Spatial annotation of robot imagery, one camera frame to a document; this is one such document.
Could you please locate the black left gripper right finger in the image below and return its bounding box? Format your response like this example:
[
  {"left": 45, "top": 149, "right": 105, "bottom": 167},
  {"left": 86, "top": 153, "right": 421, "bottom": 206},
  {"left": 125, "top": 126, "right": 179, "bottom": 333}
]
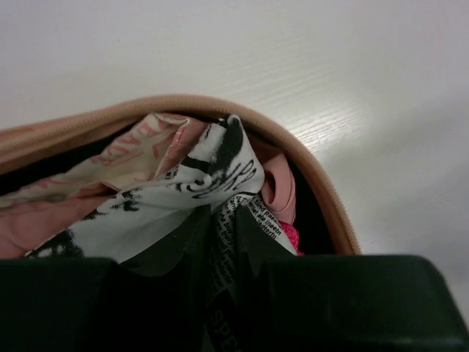
[{"left": 235, "top": 207, "right": 468, "bottom": 351}]

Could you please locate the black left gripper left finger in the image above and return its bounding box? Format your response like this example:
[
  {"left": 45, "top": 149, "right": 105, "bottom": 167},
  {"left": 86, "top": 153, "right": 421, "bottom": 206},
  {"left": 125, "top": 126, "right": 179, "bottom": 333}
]
[{"left": 1, "top": 208, "right": 210, "bottom": 351}]

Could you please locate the magenta towel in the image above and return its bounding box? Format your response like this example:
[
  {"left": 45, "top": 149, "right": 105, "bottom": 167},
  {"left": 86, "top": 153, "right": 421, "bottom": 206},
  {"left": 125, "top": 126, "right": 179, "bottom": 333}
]
[{"left": 279, "top": 221, "right": 304, "bottom": 256}]

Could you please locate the newspaper print cloth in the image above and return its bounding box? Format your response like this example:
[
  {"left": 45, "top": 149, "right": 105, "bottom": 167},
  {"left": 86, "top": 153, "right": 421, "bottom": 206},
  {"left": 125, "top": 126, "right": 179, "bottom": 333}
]
[{"left": 25, "top": 113, "right": 300, "bottom": 352}]

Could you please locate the pink cartoon print shirt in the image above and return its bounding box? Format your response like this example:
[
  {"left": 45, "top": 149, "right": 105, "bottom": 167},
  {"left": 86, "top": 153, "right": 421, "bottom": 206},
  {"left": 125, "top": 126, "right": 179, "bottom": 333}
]
[{"left": 0, "top": 111, "right": 298, "bottom": 260}]

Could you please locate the pink hard-shell suitcase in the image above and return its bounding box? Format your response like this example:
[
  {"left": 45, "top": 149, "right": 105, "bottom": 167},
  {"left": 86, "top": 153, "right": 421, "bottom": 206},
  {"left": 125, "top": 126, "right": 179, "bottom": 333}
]
[{"left": 1, "top": 94, "right": 361, "bottom": 254}]

